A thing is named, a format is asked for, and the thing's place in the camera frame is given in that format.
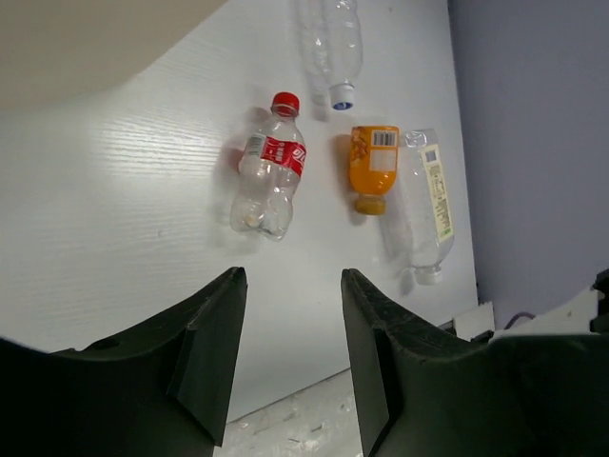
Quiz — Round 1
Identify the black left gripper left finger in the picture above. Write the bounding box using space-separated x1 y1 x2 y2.
1 268 247 456

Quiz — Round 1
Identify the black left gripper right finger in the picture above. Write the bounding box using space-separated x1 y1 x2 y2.
341 269 608 456

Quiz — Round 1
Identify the orange juice bottle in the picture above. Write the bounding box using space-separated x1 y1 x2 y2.
348 126 400 216

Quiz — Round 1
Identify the red label cola bottle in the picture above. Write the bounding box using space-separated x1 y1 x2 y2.
230 91 307 241

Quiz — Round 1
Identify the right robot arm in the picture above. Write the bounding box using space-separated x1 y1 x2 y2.
493 269 608 339

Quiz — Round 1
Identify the cream plastic bin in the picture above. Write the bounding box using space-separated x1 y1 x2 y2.
1 1 222 110

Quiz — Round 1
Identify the clear bottle white cap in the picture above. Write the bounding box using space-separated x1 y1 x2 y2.
295 1 363 111

